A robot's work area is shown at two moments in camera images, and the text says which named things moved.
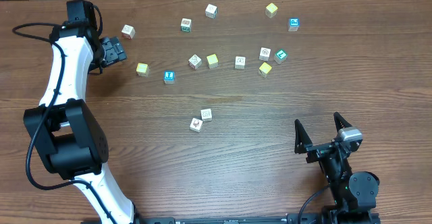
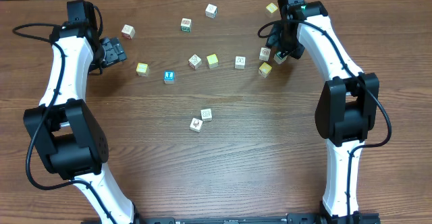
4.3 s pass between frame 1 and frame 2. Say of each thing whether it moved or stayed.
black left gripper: stayed
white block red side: stayed
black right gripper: moved
